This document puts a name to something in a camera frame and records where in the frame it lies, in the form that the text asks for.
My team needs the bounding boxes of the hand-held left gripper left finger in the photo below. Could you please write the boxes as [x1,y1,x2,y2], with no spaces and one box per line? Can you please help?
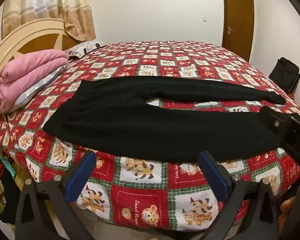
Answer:
[14,151,98,240]

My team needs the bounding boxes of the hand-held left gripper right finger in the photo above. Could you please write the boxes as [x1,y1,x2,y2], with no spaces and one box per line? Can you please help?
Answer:
[198,151,282,240]

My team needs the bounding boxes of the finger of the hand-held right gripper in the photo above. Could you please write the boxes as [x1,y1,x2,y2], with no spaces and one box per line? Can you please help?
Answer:
[259,106,300,144]

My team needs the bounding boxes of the black pants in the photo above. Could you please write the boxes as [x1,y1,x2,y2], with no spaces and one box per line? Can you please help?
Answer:
[43,76,287,162]

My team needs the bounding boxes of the black bag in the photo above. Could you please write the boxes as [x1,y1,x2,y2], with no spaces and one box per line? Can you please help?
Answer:
[268,57,300,94]

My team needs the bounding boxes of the red checked bear-print blanket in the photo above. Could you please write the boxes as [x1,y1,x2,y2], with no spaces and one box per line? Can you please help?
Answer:
[0,40,300,232]

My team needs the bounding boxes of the pile of mixed clothes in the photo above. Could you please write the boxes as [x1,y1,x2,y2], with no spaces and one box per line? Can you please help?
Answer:
[0,154,22,224]

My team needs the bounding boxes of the grey patterned pillow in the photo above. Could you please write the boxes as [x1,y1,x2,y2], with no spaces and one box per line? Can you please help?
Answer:
[14,65,68,113]

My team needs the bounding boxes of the brown wooden door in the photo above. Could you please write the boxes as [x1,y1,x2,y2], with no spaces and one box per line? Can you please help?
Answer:
[222,0,255,62]

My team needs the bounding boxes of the folded pink blanket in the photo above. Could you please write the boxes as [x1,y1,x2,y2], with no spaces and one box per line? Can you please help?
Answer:
[0,49,70,115]

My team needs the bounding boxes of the white patterned pillow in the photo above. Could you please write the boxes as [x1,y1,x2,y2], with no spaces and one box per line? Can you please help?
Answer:
[64,40,108,58]

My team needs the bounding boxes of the cream and brown headboard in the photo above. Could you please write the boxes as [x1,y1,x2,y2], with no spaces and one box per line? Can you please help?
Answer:
[0,18,78,157]

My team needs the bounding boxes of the beige patterned curtain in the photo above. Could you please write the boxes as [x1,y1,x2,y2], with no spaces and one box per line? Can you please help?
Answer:
[1,0,97,42]

